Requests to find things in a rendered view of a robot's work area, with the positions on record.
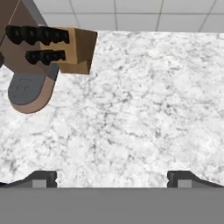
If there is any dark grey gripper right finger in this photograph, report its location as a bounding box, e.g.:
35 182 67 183
166 170 224 189

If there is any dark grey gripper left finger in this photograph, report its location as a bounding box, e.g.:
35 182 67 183
0 170 58 189

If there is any wooden knife block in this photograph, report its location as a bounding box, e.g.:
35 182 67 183
0 24 99 75

